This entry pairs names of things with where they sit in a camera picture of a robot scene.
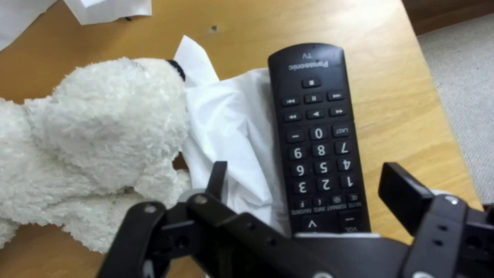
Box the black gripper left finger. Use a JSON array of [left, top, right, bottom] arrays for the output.
[[97, 158, 310, 278]]

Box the light wooden cupboard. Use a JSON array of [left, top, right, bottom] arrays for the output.
[[0, 0, 483, 278]]

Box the white fluffy towel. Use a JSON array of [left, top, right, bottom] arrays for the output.
[[0, 57, 191, 254]]

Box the black TV remote control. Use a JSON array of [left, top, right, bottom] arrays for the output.
[[267, 41, 372, 237]]

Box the white paper towel sheet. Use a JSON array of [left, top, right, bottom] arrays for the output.
[[173, 33, 292, 236]]

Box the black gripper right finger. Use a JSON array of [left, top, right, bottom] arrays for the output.
[[378, 160, 469, 278]]

